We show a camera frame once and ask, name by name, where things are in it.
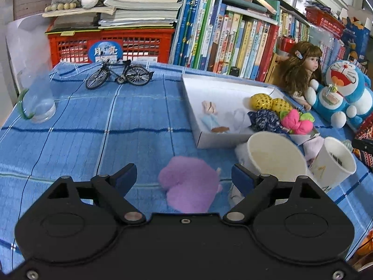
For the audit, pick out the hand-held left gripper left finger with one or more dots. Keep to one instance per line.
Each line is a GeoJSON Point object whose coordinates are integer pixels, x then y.
{"type": "Point", "coordinates": [126, 178]}

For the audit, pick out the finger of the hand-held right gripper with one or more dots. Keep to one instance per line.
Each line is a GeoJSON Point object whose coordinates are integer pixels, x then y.
{"type": "Point", "coordinates": [364, 145]}

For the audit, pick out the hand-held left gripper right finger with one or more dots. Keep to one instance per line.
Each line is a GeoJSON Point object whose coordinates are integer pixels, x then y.
{"type": "Point", "coordinates": [242, 180]}

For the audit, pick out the green checked cloth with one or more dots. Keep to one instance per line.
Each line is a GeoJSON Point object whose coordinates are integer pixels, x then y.
{"type": "Point", "coordinates": [347, 144]}

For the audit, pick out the scribbled white paper cup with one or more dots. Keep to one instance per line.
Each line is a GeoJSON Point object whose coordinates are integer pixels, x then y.
{"type": "Point", "coordinates": [274, 157]}

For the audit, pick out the white paper cup yellow lettering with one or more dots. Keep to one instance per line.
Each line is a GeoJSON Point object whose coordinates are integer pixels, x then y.
{"type": "Point", "coordinates": [323, 169]}

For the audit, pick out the white sponge block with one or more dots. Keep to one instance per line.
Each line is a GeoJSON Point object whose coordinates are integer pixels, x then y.
{"type": "Point", "coordinates": [313, 148]}

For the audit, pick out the purple fluffy plush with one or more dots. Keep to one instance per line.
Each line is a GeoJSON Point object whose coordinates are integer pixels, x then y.
{"type": "Point", "coordinates": [189, 186]}

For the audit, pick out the dark blue floral scrunchie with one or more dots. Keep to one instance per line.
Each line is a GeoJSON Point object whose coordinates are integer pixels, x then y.
{"type": "Point", "coordinates": [265, 121]}

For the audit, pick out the blue face mask pack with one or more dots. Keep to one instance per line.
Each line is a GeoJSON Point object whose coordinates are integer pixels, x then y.
{"type": "Point", "coordinates": [211, 121]}

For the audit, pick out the pink and green fabric bow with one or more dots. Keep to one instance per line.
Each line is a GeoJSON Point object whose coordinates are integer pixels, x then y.
{"type": "Point", "coordinates": [294, 122]}

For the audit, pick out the small pink banded bundle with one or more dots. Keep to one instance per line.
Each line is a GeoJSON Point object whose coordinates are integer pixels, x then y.
{"type": "Point", "coordinates": [209, 107]}

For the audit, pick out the gold sequin heart pouch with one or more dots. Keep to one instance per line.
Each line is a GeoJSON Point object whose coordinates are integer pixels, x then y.
{"type": "Point", "coordinates": [260, 100]}

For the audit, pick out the white cardboard box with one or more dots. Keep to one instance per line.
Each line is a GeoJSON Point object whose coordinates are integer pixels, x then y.
{"type": "Point", "coordinates": [215, 90]}

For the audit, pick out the red patterned cushion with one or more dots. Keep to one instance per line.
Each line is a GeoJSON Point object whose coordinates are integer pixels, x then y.
{"type": "Point", "coordinates": [364, 128]}

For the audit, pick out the blue checked tablecloth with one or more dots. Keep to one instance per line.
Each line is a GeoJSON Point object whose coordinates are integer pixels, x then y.
{"type": "Point", "coordinates": [116, 140]}

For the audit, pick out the blue cat plush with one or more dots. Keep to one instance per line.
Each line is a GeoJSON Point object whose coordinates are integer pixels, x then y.
{"type": "Point", "coordinates": [346, 78]}

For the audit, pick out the brown haired doll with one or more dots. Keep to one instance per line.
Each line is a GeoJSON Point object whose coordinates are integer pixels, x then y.
{"type": "Point", "coordinates": [297, 67]}

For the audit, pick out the black toy bicycle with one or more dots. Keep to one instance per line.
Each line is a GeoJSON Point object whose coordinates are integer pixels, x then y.
{"type": "Point", "coordinates": [137, 74]}

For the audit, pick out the blue cardboard box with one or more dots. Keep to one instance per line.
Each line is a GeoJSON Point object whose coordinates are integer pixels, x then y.
{"type": "Point", "coordinates": [354, 38]}

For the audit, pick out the red drink can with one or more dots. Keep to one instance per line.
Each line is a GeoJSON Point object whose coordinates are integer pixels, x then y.
{"type": "Point", "coordinates": [287, 45]}

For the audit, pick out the round blue card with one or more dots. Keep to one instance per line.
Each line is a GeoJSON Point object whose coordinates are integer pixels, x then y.
{"type": "Point", "coordinates": [105, 52]}

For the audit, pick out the red mesh basket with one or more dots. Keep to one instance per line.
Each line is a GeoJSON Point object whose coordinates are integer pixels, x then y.
{"type": "Point", "coordinates": [323, 22]}

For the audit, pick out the red plastic crate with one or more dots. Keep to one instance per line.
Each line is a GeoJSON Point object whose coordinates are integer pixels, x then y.
{"type": "Point", "coordinates": [145, 45]}

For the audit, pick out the row of books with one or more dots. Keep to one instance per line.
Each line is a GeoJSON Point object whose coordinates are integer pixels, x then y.
{"type": "Point", "coordinates": [233, 40]}

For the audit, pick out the stack of worn books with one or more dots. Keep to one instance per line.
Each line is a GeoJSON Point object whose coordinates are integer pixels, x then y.
{"type": "Point", "coordinates": [140, 8]}

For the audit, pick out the grey grid board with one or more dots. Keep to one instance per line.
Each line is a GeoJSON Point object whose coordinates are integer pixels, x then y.
{"type": "Point", "coordinates": [29, 4]}

